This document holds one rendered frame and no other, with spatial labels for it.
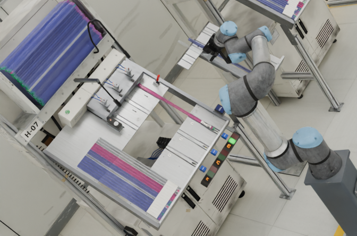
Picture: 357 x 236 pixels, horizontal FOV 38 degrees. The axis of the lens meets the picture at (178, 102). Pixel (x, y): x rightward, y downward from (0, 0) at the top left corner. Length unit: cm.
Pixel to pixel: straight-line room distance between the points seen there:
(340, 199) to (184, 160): 79
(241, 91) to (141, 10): 288
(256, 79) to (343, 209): 85
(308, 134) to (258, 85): 39
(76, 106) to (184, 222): 94
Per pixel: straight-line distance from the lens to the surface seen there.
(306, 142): 232
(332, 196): 255
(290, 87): 371
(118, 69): 287
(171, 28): 506
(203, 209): 319
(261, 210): 332
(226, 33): 247
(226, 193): 330
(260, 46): 231
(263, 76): 210
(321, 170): 243
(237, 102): 211
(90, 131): 278
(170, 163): 269
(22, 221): 442
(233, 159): 323
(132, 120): 279
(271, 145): 231
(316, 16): 392
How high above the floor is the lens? 230
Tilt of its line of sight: 29 degrees down
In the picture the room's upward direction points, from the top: 40 degrees counter-clockwise
